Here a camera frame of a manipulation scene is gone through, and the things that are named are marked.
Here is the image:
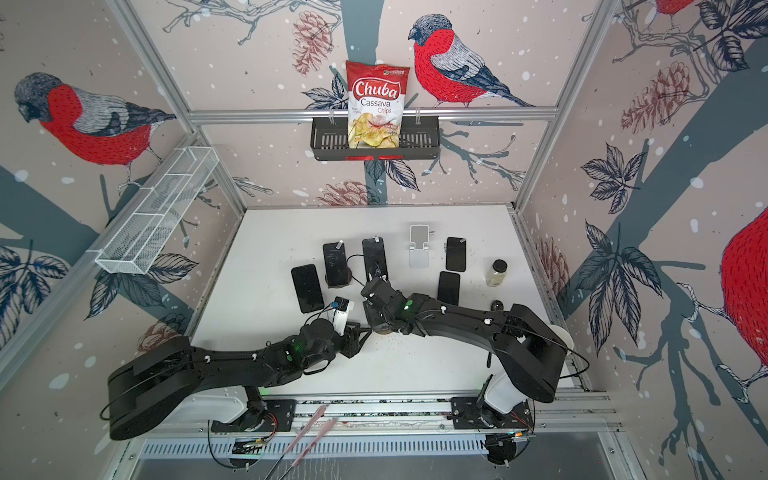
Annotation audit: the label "red cassava chips bag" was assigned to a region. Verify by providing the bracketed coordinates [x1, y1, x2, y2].
[346, 61, 410, 149]

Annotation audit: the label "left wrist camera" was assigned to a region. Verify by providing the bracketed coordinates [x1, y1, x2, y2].
[331, 296, 354, 335]

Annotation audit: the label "white right phone stand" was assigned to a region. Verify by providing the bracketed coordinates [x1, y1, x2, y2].
[409, 224, 430, 269]

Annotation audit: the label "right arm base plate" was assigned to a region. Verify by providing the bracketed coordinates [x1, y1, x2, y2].
[448, 397, 534, 430]

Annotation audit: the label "white mug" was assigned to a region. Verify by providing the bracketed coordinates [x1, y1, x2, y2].
[549, 324, 575, 354]

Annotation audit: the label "pink tongs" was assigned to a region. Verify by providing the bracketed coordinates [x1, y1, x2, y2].
[265, 403, 338, 479]

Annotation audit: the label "green phone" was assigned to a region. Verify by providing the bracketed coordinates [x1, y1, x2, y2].
[437, 271, 461, 306]

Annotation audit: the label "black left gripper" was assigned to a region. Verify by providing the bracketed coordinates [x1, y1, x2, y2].
[303, 321, 375, 372]

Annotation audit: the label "white wire mesh basket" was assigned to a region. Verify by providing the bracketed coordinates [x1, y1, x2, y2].
[95, 146, 219, 274]

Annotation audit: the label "black wall basket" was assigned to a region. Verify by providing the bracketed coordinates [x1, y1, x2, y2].
[310, 114, 440, 161]

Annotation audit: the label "black phone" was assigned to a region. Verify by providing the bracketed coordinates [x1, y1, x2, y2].
[322, 240, 351, 276]
[362, 237, 389, 281]
[445, 237, 467, 272]
[291, 264, 325, 313]

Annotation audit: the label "small glass jar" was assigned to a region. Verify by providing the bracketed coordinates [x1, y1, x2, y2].
[486, 259, 508, 287]

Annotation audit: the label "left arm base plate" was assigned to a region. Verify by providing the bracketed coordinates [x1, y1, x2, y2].
[211, 399, 297, 434]

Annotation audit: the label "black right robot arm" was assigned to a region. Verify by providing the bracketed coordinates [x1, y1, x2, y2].
[361, 277, 569, 403]

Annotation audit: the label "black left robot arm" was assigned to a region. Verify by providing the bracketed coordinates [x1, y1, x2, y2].
[101, 319, 372, 440]

